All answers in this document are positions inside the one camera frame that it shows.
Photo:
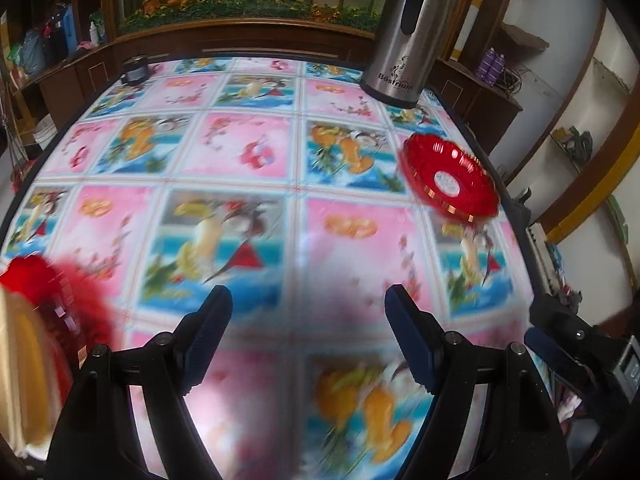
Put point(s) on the wooden cabinet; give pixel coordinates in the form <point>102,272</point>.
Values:
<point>225,40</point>

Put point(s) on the purple bottle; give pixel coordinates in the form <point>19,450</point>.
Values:
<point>498,69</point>
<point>484,66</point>

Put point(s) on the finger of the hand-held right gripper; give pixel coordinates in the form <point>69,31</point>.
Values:
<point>565,320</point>
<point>542,345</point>

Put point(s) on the white bucket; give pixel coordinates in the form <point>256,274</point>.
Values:
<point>46,132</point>

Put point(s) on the cream disposable bowl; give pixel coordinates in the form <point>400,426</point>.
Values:
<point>22,360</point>

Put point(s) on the white plastic bottle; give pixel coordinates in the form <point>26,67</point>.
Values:
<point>93,27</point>

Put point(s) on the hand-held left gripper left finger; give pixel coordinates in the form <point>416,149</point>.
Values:
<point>207,340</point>

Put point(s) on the grey-blue bag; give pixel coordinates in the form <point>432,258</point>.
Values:
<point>31,55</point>

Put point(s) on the printed fruit tablecloth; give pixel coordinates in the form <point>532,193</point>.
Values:
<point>250,160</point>

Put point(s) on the red scalloped plastic plate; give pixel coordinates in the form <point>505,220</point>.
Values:
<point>425,160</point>

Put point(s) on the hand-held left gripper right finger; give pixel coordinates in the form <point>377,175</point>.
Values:
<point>410,340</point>

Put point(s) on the small black cup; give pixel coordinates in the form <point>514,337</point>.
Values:
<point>135,71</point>

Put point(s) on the red and yellow object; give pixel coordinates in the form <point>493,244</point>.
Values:
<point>75,290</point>

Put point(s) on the stainless steel thermos kettle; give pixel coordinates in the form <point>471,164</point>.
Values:
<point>400,45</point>

